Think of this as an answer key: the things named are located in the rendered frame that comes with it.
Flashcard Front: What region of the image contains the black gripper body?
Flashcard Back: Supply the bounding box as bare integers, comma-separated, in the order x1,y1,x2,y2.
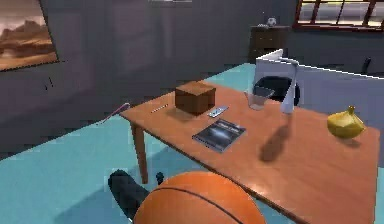
107,169,151,221

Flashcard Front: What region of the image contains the orange basketball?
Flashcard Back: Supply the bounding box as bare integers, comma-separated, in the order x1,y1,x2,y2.
132,171,268,224

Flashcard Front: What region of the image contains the black office chair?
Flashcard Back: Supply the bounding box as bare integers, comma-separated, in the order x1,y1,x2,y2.
252,75,301,107

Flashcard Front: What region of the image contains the white pencil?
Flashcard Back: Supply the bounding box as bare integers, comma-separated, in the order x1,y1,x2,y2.
150,103,169,114

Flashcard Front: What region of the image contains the dark grey book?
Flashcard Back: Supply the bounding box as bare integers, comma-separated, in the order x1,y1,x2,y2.
191,117,247,154

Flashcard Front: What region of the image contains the pink baseball bat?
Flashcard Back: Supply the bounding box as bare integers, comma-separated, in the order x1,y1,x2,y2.
99,102,131,125

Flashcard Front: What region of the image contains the brown cardboard box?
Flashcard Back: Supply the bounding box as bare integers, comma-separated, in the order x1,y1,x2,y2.
174,80,217,116

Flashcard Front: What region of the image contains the grey remote control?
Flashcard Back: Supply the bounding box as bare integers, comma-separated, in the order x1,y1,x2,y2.
206,105,230,119

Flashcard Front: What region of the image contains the clear glass bowl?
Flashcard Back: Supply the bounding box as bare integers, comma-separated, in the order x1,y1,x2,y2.
243,86,276,111

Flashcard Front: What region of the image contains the brown wooden table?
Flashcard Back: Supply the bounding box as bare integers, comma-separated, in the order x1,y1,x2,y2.
119,79,381,224

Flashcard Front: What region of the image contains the white desk lamp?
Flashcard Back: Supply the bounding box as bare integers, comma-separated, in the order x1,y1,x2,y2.
255,48,300,115

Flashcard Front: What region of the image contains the dark brown chest of drawers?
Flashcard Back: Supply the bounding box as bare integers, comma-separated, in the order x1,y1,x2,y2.
248,25,291,65

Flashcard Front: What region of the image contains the framed desert landscape picture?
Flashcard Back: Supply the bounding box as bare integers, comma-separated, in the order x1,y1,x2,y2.
0,0,60,73

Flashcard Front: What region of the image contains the white low partition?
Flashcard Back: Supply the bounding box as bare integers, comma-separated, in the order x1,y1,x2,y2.
254,54,384,166

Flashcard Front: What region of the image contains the red-framed window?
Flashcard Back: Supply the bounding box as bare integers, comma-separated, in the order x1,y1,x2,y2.
292,0,384,33

